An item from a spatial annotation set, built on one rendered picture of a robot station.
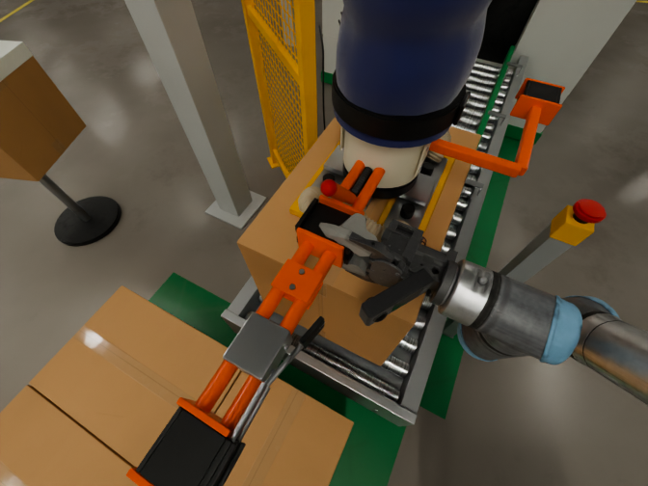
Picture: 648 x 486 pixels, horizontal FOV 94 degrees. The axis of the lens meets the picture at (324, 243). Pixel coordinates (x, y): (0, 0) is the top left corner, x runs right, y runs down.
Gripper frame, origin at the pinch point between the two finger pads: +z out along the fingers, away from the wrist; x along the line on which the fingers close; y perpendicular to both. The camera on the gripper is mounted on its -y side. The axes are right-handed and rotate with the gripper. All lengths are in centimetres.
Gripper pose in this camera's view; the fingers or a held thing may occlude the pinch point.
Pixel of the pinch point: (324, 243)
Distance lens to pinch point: 50.1
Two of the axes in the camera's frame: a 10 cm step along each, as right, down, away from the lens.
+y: 4.6, -7.5, 4.7
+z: -8.9, -3.9, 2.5
